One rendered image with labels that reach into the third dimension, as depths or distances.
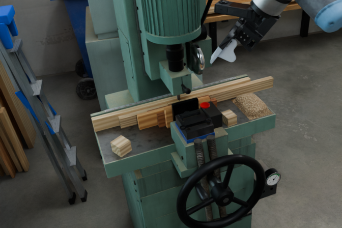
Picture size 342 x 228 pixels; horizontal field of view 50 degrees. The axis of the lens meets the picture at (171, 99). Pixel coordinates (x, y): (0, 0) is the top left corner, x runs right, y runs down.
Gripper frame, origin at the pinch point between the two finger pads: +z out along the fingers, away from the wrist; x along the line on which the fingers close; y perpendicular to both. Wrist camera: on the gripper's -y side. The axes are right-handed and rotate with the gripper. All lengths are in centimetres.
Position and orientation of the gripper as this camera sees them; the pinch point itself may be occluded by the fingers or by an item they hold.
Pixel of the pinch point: (219, 51)
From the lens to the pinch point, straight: 110.4
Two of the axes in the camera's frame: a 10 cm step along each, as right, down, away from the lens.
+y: 7.6, 6.5, -0.8
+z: -4.2, 5.8, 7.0
